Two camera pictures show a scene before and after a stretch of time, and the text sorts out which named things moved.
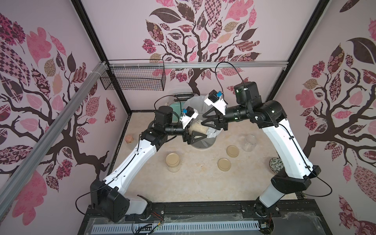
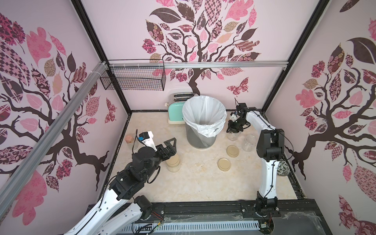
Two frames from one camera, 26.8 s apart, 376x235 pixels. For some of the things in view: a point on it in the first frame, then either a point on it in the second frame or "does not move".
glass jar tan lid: [198, 127] -> [232, 136]
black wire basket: [134, 75] does not move
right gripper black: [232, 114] -> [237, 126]
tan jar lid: [224, 164] does not move
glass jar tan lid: [249, 143] does not move
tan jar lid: [232, 151] does not move
